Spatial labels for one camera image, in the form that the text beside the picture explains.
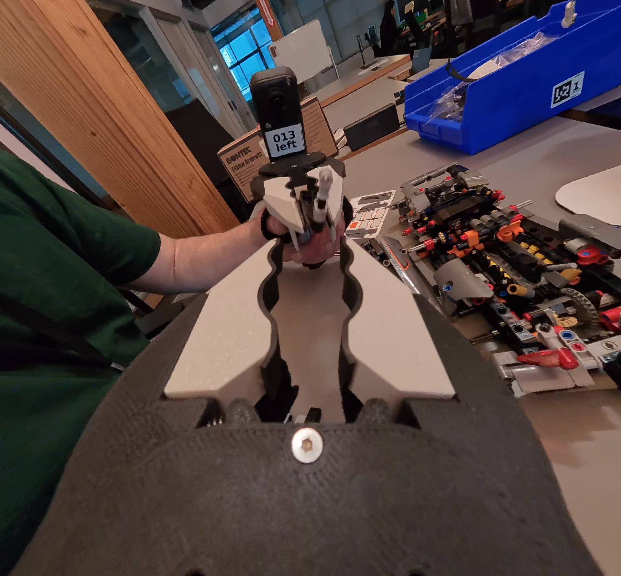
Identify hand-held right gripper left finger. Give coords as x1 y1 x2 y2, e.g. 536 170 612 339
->
163 240 298 424

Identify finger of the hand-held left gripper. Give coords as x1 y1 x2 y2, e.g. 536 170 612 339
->
263 177 305 237
322 192 344 233

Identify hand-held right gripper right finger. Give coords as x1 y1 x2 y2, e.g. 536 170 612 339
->
339 236 458 424

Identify light grey lego connector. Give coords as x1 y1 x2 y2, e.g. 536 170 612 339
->
310 168 336 227

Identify grey lego fin assembly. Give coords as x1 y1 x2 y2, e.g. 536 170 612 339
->
370 235 440 307

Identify lego technic car chassis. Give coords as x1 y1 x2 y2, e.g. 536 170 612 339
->
390 163 621 398

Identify lego sticker sheet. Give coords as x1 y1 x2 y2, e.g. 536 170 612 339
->
343 190 398 240

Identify white whiteboard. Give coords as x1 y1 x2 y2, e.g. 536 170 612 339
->
268 19 336 85

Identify brown cardboard box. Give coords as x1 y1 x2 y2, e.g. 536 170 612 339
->
217 96 339 204

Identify black device box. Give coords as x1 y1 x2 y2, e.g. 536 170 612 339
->
342 103 402 152

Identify wooden pillar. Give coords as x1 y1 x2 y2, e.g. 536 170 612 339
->
0 0 242 242

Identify clear plastic parts bags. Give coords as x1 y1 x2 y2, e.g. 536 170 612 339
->
427 32 566 123

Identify blue plastic parts bin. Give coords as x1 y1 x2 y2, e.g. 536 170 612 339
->
404 0 621 157

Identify black shoulder strap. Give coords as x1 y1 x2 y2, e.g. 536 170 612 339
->
0 294 128 373

